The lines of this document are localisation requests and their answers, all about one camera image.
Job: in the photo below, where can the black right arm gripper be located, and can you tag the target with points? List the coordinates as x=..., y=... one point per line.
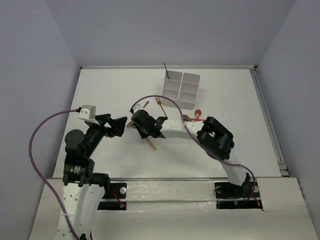
x=144, y=134

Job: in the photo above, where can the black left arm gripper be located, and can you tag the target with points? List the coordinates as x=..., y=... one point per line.
x=107, y=124

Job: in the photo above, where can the dark blue fork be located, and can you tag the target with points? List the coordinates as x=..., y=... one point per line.
x=131, y=124

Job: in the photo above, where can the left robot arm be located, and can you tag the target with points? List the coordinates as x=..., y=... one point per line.
x=83, y=189

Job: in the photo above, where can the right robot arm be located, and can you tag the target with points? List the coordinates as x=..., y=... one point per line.
x=215, y=139

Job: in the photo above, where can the orange plastic spoon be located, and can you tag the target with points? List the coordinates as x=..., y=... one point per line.
x=190, y=119

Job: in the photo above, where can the left white organizer box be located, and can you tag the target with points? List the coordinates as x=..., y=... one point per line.
x=172, y=84

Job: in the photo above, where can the white organizer box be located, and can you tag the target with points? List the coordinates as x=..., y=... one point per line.
x=188, y=91
x=172, y=84

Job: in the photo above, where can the right white organizer box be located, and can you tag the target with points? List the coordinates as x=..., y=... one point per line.
x=188, y=91

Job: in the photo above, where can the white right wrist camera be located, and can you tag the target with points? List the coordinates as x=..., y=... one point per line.
x=136, y=108

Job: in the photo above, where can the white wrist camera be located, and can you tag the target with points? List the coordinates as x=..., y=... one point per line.
x=136, y=108
x=88, y=114

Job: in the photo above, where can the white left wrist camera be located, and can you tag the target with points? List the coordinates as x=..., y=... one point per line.
x=88, y=114

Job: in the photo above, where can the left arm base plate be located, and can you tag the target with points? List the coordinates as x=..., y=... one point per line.
x=115, y=199

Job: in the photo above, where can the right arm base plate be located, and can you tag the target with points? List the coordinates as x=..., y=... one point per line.
x=231, y=197

